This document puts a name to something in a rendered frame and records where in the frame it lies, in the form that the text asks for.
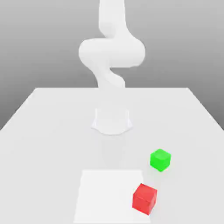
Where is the small green cube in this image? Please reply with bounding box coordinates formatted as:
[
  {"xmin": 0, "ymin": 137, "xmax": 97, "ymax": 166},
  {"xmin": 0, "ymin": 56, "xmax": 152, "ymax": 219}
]
[{"xmin": 150, "ymin": 148, "xmax": 172, "ymax": 172}]

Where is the small red cube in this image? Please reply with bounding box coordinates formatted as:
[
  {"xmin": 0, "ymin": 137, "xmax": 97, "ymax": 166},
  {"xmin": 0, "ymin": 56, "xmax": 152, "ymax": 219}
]
[{"xmin": 132, "ymin": 183, "xmax": 158, "ymax": 216}]

